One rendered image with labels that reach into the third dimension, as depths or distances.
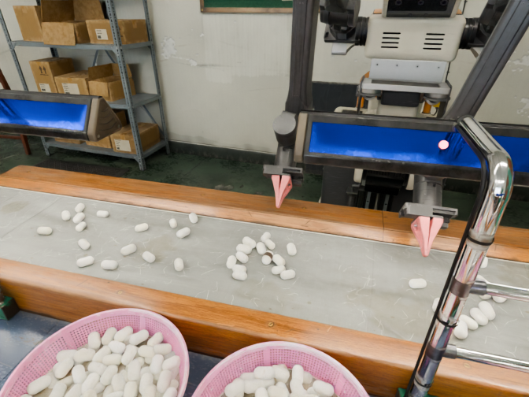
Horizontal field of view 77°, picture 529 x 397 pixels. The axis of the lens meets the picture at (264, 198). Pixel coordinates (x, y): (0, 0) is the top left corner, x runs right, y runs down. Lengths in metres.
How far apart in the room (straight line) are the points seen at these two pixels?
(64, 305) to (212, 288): 0.30
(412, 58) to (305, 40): 0.50
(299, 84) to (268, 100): 1.99
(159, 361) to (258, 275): 0.26
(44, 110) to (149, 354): 0.47
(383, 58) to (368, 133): 0.73
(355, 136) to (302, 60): 0.36
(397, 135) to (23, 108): 0.65
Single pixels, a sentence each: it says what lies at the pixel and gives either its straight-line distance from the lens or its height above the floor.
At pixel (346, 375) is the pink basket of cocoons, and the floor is 0.77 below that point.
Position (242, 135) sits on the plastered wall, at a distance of 3.02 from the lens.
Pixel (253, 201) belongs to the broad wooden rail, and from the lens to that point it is 0.96.
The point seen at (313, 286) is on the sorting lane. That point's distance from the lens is 0.73.
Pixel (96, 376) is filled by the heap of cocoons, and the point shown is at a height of 0.74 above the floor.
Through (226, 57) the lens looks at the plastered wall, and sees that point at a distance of 2.92.
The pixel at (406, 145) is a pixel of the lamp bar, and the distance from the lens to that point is 0.52.
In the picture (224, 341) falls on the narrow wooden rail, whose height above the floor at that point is 0.73.
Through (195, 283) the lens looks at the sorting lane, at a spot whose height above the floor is 0.74.
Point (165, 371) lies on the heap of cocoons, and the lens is 0.62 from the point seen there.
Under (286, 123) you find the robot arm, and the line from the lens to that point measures 0.83.
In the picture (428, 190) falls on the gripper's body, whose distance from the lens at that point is 0.78.
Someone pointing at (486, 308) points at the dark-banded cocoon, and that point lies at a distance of 0.78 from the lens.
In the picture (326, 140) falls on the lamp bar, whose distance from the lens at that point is 0.51.
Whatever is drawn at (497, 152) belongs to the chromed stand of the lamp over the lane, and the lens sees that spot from 0.42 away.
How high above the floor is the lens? 1.25
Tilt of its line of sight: 30 degrees down
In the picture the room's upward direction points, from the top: straight up
